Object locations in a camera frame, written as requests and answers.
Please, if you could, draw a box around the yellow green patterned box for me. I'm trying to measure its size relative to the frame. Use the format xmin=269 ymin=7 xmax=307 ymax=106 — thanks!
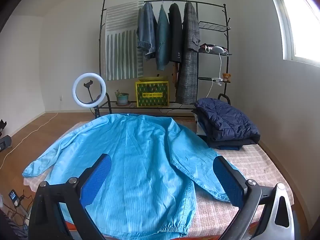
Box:
xmin=135 ymin=76 xmax=171 ymax=107

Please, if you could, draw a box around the grey striped cloth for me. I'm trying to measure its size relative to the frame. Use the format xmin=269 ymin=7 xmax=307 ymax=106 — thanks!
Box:
xmin=0 ymin=210 xmax=25 ymax=240

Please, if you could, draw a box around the teal knit sweater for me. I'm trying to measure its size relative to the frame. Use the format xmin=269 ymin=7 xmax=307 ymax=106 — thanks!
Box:
xmin=155 ymin=4 xmax=171 ymax=71

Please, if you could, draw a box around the beige checkered blanket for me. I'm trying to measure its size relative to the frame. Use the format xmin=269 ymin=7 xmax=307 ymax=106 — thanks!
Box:
xmin=24 ymin=119 xmax=294 ymax=240

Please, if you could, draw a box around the white ring light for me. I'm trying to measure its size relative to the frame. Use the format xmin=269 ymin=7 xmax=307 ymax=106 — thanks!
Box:
xmin=72 ymin=72 xmax=107 ymax=119

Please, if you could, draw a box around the white floor cable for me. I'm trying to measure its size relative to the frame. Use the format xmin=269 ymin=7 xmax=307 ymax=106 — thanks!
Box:
xmin=0 ymin=112 xmax=59 ymax=170

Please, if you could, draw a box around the black cable bundle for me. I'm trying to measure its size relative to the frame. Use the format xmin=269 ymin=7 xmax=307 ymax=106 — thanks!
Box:
xmin=0 ymin=192 xmax=33 ymax=230

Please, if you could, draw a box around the black metal clothes rack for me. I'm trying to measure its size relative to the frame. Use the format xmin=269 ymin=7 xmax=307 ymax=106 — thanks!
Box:
xmin=96 ymin=0 xmax=233 ymax=117

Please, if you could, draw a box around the potted plant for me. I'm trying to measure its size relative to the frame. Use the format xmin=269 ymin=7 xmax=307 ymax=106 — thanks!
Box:
xmin=115 ymin=89 xmax=130 ymax=106

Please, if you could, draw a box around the grey plaid coat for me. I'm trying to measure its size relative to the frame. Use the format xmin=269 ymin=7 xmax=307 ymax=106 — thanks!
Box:
xmin=175 ymin=2 xmax=202 ymax=105

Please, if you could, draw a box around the window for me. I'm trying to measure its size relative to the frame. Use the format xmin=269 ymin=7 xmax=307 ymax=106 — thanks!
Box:
xmin=265 ymin=0 xmax=320 ymax=67

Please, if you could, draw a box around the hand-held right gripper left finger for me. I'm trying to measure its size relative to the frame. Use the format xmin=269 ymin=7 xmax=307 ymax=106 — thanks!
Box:
xmin=29 ymin=153 xmax=112 ymax=240

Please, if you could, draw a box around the green striped wall cloth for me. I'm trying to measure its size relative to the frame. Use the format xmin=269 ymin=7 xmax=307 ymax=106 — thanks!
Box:
xmin=104 ymin=1 xmax=145 ymax=81

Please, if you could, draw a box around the denim jacket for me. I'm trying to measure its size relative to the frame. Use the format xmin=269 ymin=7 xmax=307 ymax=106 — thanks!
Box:
xmin=136 ymin=2 xmax=157 ymax=60

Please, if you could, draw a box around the light blue striped jacket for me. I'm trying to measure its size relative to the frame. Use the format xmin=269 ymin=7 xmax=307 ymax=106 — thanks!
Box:
xmin=22 ymin=113 xmax=244 ymax=238

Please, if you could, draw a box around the black grey device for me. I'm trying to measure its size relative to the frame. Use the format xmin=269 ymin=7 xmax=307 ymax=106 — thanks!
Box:
xmin=0 ymin=135 xmax=12 ymax=152

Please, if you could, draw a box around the black coat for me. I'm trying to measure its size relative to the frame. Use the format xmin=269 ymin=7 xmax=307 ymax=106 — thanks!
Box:
xmin=168 ymin=3 xmax=183 ymax=63

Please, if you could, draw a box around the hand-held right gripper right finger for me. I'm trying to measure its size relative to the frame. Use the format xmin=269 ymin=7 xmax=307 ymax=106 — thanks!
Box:
xmin=212 ymin=156 xmax=295 ymax=240

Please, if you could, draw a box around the dark blue folded garment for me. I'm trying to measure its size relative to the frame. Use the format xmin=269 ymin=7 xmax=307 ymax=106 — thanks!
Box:
xmin=207 ymin=136 xmax=258 ymax=152

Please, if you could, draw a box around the navy puffer jacket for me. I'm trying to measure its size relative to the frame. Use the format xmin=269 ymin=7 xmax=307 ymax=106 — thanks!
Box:
xmin=191 ymin=98 xmax=261 ymax=142

